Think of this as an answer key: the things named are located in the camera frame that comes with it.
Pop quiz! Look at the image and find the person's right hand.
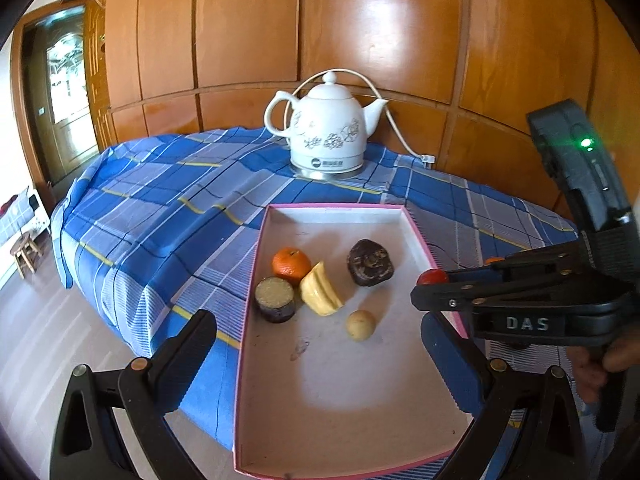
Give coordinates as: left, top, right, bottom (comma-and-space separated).
570, 331, 640, 404

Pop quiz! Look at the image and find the small wooden stool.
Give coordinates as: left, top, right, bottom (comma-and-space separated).
11, 232, 45, 280

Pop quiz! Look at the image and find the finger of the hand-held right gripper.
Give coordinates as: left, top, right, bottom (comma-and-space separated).
410, 268, 626, 314
482, 239, 590, 275

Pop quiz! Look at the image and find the small tan potato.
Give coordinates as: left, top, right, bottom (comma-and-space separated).
346, 309, 377, 343

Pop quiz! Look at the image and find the pink-rimmed white cardboard tray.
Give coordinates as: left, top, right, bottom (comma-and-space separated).
232, 202, 473, 478

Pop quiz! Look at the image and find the wooden panelled wardrobe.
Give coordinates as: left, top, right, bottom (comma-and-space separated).
82, 0, 640, 221

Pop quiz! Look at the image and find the white furniture piece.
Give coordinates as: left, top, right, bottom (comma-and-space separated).
0, 185, 52, 248

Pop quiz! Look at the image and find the blue plaid tablecloth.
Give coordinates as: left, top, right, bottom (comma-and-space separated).
50, 125, 583, 461

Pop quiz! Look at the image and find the yellow fruit wedge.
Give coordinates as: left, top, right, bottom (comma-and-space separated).
299, 260, 345, 317

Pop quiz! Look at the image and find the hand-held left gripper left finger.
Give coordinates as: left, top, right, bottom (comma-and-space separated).
50, 309, 219, 480

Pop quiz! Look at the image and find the wooden glazed door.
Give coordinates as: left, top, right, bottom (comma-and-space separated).
10, 2, 103, 191

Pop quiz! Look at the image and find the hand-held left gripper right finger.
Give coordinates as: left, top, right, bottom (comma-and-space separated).
420, 311, 584, 480

